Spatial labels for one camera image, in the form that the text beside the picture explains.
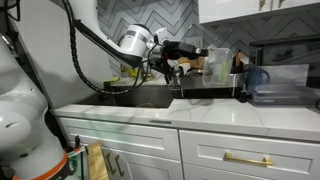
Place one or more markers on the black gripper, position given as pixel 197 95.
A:
pixel 172 50

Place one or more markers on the clear plastic container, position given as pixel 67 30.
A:
pixel 211 65

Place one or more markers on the green vegetable piece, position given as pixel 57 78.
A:
pixel 224 70

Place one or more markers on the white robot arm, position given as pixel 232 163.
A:
pixel 27 145

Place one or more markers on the stainless steel sink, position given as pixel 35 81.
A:
pixel 145 96

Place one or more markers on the wooden bowls in rack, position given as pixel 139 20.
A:
pixel 196 63

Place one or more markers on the metal dish rack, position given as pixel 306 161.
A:
pixel 189 85

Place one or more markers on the white upper cabinet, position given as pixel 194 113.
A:
pixel 219 10

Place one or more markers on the gold spring faucet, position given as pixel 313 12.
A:
pixel 145 73

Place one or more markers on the yellow glove on faucet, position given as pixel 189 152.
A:
pixel 128 72

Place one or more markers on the dark glass appliance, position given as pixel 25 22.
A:
pixel 284 71

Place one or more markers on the yellow green sponge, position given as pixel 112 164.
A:
pixel 113 79

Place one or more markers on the white drawer left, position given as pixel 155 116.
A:
pixel 153 141

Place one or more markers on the white lower cabinet doors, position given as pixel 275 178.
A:
pixel 122 165

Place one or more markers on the wooden cutting board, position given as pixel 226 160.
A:
pixel 96 164

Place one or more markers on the white wall outlet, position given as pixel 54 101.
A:
pixel 196 41

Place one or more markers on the white drawer gold handle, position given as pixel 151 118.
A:
pixel 260 157

